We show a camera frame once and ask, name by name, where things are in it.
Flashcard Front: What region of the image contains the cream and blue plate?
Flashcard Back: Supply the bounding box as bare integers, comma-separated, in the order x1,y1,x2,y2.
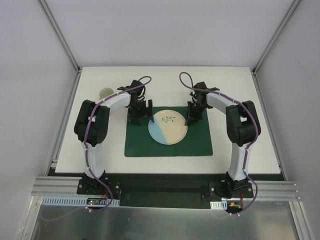
148,109,188,145

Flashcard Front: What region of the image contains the dark green placemat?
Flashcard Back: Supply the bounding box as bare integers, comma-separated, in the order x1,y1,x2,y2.
124,111,213,158

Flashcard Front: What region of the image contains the orange mug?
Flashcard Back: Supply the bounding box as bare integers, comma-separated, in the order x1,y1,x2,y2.
99,87,114,100

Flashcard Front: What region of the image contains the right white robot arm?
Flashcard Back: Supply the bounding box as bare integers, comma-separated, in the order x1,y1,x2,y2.
185,82,261,199

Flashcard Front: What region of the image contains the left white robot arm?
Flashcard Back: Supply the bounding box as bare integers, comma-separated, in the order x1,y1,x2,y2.
73,76,155,195

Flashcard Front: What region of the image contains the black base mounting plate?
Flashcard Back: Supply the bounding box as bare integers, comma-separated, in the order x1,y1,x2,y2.
76,173,254,209

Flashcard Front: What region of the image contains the right white cable duct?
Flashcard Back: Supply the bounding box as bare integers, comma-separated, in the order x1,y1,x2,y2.
210,200,228,210

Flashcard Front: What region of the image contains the white cable duct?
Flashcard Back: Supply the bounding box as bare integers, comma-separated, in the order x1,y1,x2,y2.
210,200,228,210
42,196,120,208

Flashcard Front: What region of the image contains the left aluminium frame post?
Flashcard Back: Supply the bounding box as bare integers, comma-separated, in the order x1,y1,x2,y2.
37,0,81,73

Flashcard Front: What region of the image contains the aluminium frame post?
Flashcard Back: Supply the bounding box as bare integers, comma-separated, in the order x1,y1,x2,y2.
251,0,302,75
37,0,81,73

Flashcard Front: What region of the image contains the aluminium rail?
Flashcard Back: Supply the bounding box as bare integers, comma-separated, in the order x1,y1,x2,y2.
31,176,80,196

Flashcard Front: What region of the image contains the left white cable duct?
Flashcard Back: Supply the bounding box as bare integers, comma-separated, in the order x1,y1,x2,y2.
42,196,120,208

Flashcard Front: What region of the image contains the right aluminium frame post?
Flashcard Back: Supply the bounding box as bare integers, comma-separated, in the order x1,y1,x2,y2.
251,0,302,75

